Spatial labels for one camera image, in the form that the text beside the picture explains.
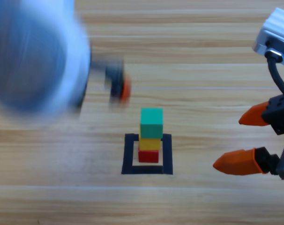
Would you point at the green wooden cube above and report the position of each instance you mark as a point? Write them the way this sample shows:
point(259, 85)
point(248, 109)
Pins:
point(151, 123)

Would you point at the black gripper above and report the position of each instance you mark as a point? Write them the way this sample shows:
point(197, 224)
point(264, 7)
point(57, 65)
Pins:
point(98, 66)
point(280, 112)

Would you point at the wrist camera silver housing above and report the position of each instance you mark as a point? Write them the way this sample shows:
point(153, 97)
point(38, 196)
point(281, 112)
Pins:
point(278, 30)

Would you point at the yellow wooden cube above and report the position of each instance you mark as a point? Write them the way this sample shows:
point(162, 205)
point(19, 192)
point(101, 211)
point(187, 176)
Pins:
point(149, 144)

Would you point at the red wooden cube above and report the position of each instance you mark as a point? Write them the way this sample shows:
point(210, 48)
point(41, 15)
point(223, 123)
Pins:
point(148, 156)

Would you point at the black tape square outline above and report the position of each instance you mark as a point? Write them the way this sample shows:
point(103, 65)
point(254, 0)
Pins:
point(167, 154)

